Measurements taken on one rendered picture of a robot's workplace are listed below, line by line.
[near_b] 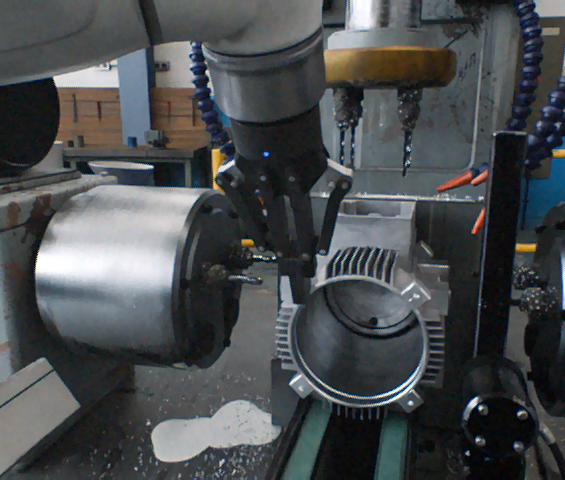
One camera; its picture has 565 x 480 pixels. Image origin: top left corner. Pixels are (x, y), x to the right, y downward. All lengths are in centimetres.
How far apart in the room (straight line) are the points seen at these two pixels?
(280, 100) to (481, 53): 54
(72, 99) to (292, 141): 573
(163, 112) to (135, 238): 516
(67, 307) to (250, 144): 38
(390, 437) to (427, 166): 44
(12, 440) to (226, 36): 30
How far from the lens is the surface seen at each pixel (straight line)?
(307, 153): 47
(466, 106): 92
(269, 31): 40
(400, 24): 70
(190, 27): 39
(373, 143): 92
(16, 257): 79
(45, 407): 46
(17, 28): 36
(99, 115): 604
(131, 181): 223
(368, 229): 68
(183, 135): 580
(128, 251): 70
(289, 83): 42
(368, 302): 84
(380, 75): 65
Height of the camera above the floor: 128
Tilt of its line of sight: 14 degrees down
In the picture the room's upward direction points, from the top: straight up
